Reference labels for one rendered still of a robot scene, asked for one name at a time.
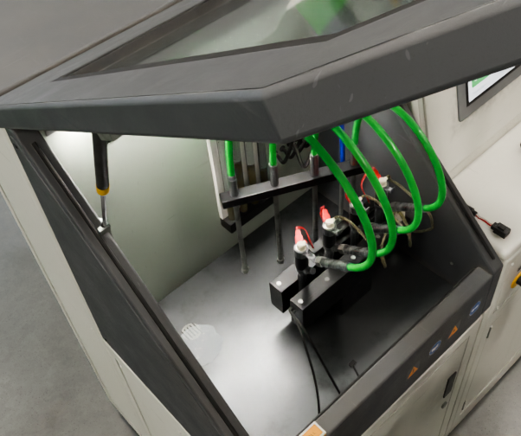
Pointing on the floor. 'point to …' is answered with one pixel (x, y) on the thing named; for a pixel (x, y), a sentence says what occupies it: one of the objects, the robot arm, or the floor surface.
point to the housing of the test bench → (23, 38)
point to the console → (477, 384)
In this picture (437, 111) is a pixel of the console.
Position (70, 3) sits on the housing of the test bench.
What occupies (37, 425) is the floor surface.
